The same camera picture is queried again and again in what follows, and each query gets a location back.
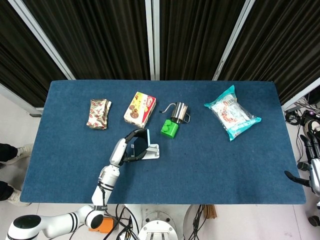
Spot blue felt table mat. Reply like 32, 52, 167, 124
19, 79, 307, 205

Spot teal clear snack bag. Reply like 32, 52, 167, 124
204, 84, 262, 142

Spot black pleated curtain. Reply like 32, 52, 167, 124
22, 0, 152, 81
158, 0, 247, 81

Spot brown cardboard piece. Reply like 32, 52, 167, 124
202, 204, 219, 220

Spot beige shoe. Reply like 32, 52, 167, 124
6, 188, 32, 208
6, 143, 34, 165

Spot white phone stand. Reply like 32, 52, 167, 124
131, 143, 161, 160

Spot green toy building block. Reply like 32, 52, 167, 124
160, 118, 181, 139

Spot stainless steel gooseneck pitcher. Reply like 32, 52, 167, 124
159, 101, 192, 124

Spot white slanted frame post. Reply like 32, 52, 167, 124
7, 0, 77, 81
212, 0, 257, 81

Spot black floor cables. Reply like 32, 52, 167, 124
67, 204, 141, 240

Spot white vertical frame post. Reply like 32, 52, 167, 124
144, 0, 161, 81

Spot cookie box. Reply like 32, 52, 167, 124
123, 91, 157, 129

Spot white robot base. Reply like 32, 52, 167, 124
124, 204, 194, 240

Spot orange device on floor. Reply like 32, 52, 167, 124
88, 216, 118, 234

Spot left black-fingered robot hand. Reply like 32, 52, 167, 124
109, 128, 151, 167

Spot tangle of cables and gear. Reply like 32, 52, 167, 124
284, 91, 320, 161

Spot black smartphone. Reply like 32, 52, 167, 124
129, 128, 152, 157

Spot right black-fingered robot hand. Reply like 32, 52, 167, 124
284, 131, 320, 196

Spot gold red snack packet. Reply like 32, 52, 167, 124
86, 98, 113, 130

